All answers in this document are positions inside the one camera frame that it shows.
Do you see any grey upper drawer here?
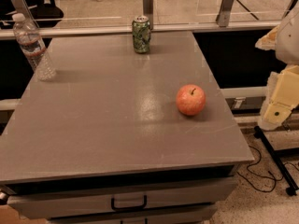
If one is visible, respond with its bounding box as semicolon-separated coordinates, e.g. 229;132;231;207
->
8;176;237;219

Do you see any black cable on floor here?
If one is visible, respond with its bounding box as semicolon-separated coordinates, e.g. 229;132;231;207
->
236;145;299;194

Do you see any red apple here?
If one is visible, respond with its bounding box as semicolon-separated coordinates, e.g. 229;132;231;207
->
176;84;206;116

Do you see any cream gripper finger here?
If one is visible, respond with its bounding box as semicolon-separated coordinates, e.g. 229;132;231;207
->
255;26;279;50
258;64;299;131

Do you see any green soda can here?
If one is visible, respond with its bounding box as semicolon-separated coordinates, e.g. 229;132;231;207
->
132;15;151;54

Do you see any black stand leg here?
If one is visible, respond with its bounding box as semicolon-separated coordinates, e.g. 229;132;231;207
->
254;126;299;196

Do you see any middle metal railing post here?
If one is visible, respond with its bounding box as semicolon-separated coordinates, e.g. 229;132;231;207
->
142;0;153;29

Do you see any black office chair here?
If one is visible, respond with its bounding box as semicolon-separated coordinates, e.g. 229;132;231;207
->
0;0;64;29

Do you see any grey lower drawer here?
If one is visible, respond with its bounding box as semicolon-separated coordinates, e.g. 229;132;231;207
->
48;204;217;224

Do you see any grey drawer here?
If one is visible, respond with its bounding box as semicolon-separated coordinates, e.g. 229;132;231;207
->
48;204;217;224
8;176;237;219

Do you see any clear plastic water bottle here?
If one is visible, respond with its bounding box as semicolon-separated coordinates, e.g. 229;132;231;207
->
12;13;56;81

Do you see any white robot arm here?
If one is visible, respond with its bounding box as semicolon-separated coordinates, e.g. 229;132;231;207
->
255;7;299;131

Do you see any black drawer handle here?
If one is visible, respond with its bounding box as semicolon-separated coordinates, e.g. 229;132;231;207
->
110;195;148;212

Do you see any left metal railing post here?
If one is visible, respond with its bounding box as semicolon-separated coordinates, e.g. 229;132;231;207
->
10;0;37;25

